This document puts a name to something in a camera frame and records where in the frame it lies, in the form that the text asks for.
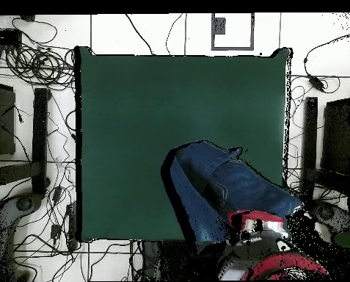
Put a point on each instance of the grey chair base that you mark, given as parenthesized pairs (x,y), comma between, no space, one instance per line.
(327,213)
(4,214)

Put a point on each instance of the black square case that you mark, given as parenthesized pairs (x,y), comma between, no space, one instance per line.
(4,123)
(337,138)

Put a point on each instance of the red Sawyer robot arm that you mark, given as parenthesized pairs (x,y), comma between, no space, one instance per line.
(280,258)

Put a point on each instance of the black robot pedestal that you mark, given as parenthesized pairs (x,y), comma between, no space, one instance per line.
(168,261)

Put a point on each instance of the blue denim jeans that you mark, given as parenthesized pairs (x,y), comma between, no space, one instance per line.
(215,182)

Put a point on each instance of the dark green table cloth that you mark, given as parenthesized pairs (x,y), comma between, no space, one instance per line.
(127,117)

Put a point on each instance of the small black plug adapter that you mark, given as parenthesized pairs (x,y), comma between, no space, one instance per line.
(55,231)

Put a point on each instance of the black power adapter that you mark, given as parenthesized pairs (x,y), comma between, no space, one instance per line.
(317,83)

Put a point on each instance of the slim black power strip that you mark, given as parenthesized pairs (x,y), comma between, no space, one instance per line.
(72,226)

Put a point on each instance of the black flat box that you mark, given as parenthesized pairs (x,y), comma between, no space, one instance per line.
(4,37)

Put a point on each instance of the black stand leg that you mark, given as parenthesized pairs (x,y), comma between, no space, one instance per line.
(40,141)
(311,132)

